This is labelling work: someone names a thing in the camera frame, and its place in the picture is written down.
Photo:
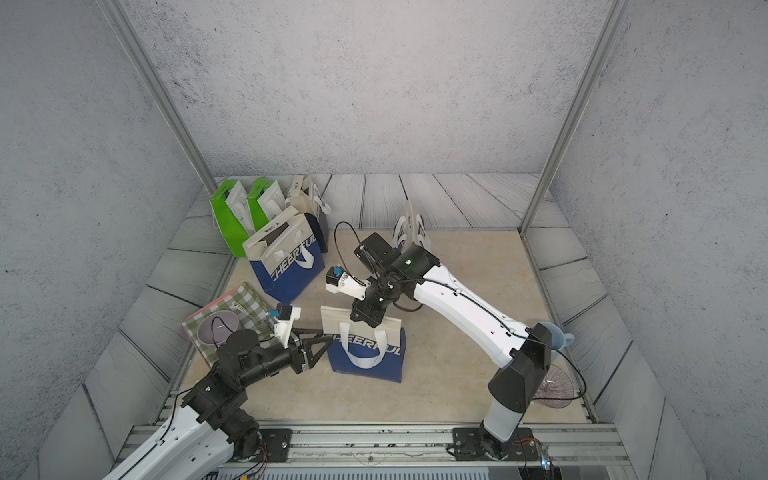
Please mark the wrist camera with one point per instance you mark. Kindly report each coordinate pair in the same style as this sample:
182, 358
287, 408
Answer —
282, 312
335, 276

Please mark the green checkered cloth mat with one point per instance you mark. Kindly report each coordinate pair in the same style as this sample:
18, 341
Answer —
240, 308

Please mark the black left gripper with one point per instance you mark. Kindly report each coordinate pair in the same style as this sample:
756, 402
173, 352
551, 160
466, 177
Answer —
299, 361

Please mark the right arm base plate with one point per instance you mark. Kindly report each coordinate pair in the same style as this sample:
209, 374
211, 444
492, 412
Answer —
475, 444

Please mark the blue white takeout bag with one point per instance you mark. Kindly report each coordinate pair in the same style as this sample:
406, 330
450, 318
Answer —
285, 255

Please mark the green white takeout bag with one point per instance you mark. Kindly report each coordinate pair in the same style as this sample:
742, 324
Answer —
265, 201
232, 215

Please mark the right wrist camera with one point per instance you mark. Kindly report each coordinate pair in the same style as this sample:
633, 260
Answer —
335, 276

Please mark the lilac ceramic bowl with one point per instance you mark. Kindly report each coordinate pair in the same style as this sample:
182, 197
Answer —
215, 328

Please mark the clear glass saucer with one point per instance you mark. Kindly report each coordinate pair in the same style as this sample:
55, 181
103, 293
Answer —
557, 389

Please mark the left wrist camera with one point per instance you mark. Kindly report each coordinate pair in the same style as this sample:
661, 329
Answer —
282, 312

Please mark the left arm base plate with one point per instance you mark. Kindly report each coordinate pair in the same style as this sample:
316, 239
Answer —
273, 445

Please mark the dark navy takeaway bag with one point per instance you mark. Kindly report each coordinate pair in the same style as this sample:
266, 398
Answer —
305, 197

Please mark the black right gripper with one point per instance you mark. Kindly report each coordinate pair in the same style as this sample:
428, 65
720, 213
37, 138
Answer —
360, 311

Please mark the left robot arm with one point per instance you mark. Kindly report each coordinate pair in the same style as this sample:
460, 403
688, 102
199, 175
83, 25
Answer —
209, 427

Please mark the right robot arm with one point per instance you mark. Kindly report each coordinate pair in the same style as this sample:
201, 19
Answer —
521, 353

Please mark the blue bag standing rear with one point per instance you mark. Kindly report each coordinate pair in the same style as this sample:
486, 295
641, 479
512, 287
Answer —
410, 229

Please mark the light blue mug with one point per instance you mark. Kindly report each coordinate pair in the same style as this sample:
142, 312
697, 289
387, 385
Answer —
559, 339

